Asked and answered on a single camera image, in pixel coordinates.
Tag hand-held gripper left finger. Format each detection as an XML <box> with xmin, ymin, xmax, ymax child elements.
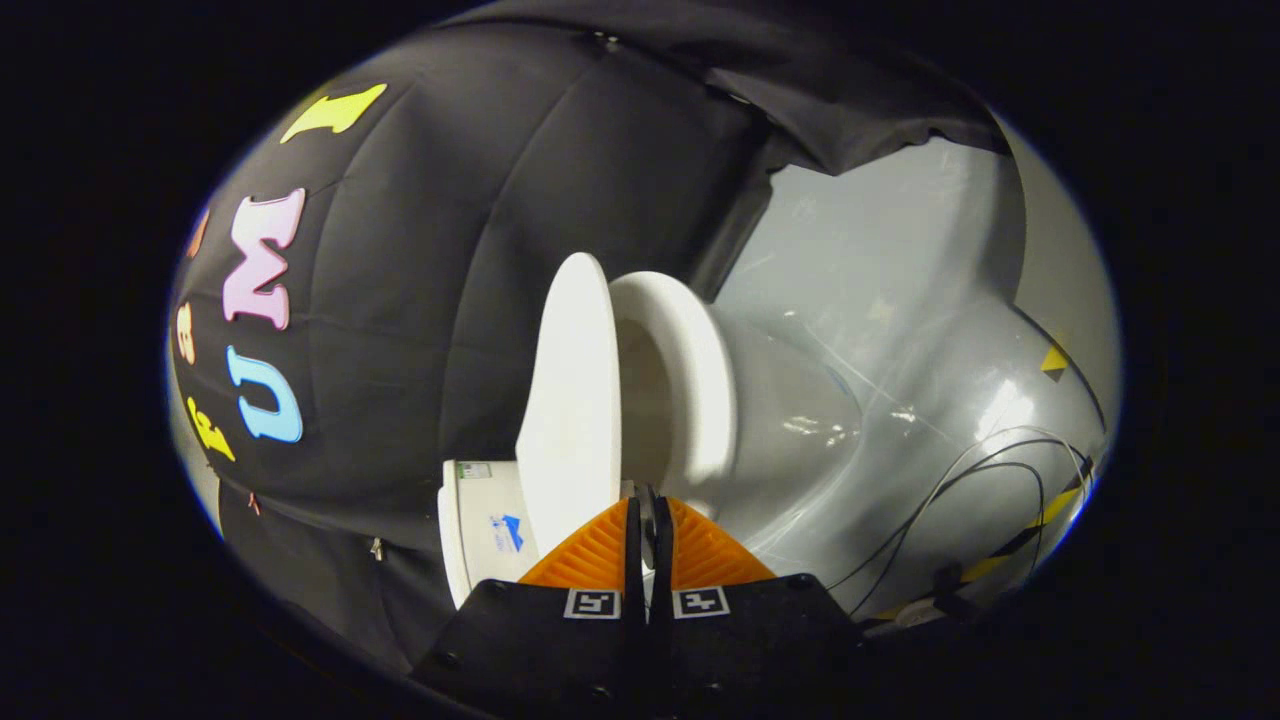
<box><xmin>410</xmin><ymin>487</ymin><xmax>651</xmax><ymax>720</ymax></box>

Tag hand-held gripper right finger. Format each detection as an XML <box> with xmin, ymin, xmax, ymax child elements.
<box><xmin>650</xmin><ymin>487</ymin><xmax>867</xmax><ymax>720</ymax></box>

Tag white toilet body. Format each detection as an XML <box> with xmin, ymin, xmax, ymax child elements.
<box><xmin>437</xmin><ymin>270</ymin><xmax>873</xmax><ymax>611</ymax></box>

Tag yellow black hazard tape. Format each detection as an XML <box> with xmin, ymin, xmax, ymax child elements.
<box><xmin>872</xmin><ymin>482</ymin><xmax>1093</xmax><ymax>623</ymax></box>

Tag black backdrop cloth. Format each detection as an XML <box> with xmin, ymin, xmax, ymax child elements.
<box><xmin>168</xmin><ymin>0</ymin><xmax>1013</xmax><ymax>683</ymax></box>

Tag thin black cable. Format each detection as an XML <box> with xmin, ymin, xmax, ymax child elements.
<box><xmin>868</xmin><ymin>460</ymin><xmax>1047</xmax><ymax>617</ymax></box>
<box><xmin>828</xmin><ymin>428</ymin><xmax>1097</xmax><ymax>596</ymax></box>

